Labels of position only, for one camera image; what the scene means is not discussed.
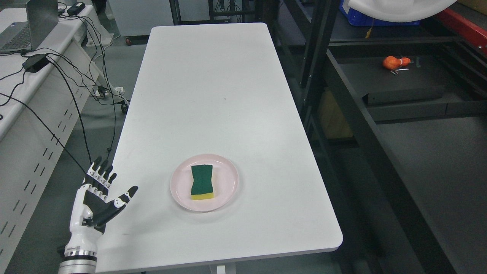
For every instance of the red metal beam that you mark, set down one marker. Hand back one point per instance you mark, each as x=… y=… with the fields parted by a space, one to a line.
x=471 y=32

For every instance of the white curved cover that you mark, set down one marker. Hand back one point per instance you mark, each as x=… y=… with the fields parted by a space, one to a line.
x=399 y=10

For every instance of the white power strip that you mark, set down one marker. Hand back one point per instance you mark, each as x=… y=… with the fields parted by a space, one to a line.
x=101 y=92

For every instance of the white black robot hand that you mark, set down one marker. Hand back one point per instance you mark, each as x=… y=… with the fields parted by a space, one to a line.
x=92 y=210

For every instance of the black charger brick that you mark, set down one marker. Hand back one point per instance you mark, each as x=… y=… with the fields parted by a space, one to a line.
x=76 y=9

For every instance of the blue plastic crate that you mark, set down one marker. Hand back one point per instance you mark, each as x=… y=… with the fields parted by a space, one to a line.
x=357 y=18

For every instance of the black metal rack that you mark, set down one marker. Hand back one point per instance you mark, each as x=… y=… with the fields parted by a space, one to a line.
x=402 y=152

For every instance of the pink round plate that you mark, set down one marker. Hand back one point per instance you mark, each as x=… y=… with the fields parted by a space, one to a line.
x=225 y=181

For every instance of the black power adapter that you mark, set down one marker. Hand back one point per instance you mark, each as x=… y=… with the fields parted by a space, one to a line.
x=35 y=63

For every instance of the grey laptop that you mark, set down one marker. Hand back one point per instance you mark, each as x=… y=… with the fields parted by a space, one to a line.
x=42 y=18

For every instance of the orange toy object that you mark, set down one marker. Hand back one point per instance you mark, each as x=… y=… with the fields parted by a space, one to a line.
x=392 y=63

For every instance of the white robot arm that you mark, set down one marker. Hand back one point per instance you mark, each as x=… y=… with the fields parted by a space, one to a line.
x=78 y=264

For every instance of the green yellow sponge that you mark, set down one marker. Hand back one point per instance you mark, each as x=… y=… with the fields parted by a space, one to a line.
x=202 y=187

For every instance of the white table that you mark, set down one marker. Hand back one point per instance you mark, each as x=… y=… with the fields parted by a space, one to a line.
x=215 y=89

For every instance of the white perforated desk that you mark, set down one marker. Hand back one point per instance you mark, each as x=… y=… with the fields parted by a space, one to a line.
x=38 y=113

